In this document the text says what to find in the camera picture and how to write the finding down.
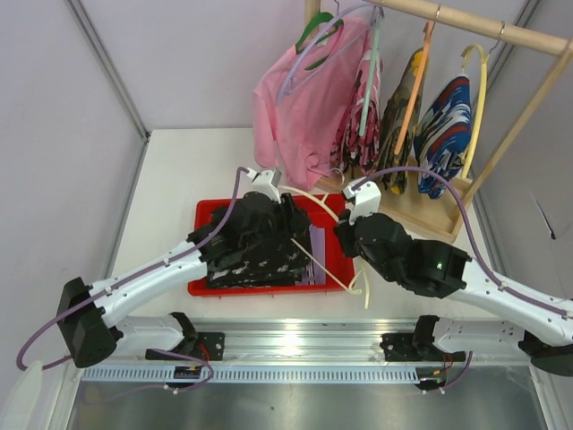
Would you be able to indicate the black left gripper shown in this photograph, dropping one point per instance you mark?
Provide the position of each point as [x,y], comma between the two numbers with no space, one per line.
[286,213]

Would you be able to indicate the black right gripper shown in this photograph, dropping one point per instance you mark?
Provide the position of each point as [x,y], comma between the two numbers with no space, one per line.
[347,230]

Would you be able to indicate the black floral garment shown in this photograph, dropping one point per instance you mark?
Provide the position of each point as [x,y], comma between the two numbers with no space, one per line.
[263,244]

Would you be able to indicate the cream hanger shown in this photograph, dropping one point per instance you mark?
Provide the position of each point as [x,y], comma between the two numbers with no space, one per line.
[350,287]

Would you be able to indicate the purple trousers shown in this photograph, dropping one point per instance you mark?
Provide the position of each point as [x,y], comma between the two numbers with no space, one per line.
[318,251]

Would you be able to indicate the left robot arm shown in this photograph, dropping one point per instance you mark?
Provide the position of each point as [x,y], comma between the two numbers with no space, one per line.
[91,314]

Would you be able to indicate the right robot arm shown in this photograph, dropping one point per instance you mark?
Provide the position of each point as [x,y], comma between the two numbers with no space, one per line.
[529,322]

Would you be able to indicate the yellow hanger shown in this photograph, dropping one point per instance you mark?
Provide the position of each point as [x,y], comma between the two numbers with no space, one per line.
[478,107]

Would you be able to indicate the orange hanger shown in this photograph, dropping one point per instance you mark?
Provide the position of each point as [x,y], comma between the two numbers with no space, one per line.
[419,75]

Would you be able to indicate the wooden clothes rack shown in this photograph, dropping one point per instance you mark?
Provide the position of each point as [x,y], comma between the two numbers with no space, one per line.
[524,152]

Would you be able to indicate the camouflage garment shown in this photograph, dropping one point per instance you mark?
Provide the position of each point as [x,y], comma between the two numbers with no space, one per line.
[401,116]

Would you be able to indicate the pink patterned garment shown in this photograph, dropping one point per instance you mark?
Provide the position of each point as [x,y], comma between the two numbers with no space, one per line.
[357,139]

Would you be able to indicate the blue patterned garment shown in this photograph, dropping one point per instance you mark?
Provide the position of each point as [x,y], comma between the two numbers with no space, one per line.
[444,132]

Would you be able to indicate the pink t-shirt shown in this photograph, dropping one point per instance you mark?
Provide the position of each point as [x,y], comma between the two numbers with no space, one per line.
[298,131]

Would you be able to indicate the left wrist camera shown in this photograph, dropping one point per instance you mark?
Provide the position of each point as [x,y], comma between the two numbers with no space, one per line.
[266,182]

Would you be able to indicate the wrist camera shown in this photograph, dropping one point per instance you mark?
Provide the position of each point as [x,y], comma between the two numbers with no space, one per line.
[266,182]
[365,196]

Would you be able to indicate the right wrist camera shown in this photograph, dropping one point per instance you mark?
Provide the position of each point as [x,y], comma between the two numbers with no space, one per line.
[365,196]

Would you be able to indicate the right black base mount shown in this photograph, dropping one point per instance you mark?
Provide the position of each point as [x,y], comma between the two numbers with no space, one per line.
[410,347]

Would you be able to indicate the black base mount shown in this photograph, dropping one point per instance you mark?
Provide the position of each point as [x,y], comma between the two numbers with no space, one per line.
[410,347]
[208,346]

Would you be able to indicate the aluminium rail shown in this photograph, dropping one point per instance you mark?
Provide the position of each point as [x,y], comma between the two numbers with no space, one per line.
[301,342]

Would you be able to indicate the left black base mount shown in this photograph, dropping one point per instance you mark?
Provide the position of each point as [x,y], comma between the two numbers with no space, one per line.
[208,346]

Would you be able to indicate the white cable duct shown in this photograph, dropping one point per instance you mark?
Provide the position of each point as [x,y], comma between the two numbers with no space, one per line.
[251,374]

